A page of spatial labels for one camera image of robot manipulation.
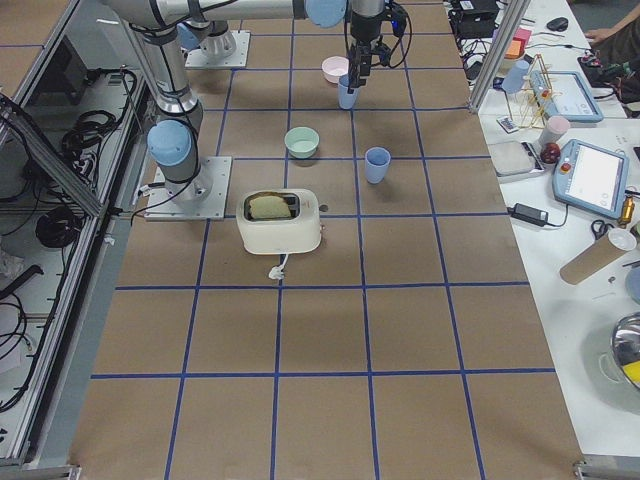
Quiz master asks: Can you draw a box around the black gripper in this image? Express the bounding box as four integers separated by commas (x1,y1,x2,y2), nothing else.
347,2,406,94

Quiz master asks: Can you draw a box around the blue cup near arm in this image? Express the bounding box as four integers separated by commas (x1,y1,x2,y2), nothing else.
364,146,391,184

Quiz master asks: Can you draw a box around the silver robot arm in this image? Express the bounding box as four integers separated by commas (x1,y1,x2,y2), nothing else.
106,1,410,91
128,24,211,202

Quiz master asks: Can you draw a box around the pink bowl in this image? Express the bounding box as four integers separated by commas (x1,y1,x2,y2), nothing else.
321,56,349,84

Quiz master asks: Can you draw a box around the mint green bowl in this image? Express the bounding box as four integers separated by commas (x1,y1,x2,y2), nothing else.
284,126,320,159

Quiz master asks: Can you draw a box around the light blue cup on desk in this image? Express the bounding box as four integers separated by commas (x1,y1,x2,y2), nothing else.
501,60,529,94

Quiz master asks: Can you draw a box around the bread slice in toaster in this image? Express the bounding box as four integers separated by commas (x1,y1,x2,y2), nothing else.
249,195,291,220

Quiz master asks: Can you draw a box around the cream white toaster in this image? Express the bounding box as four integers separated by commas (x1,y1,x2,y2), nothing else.
236,189,321,255

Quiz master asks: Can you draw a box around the white kitchen scale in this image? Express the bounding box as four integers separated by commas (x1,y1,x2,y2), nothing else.
488,141,545,183

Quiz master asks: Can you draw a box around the teach pendant tablet far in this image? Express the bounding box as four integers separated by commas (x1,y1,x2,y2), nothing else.
529,70,604,123

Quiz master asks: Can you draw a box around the teach pendant tablet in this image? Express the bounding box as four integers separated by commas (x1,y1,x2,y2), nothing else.
529,70,604,123
552,139,629,219

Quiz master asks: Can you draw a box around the black power adapter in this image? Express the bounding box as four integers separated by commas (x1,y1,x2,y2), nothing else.
507,203,548,227

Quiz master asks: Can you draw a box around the teach pendant tablet near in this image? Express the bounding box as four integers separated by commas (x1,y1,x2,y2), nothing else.
552,139,629,219

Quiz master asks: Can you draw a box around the cardboard tube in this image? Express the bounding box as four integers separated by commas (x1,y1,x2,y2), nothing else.
559,228,637,285

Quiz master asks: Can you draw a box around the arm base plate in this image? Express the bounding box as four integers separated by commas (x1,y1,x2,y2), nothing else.
185,30,251,70
143,156,232,221

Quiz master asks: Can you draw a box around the aluminium frame post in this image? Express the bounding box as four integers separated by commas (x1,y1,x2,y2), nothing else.
468,0,530,113

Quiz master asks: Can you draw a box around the gold wire rack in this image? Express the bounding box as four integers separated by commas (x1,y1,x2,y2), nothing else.
505,53,559,129

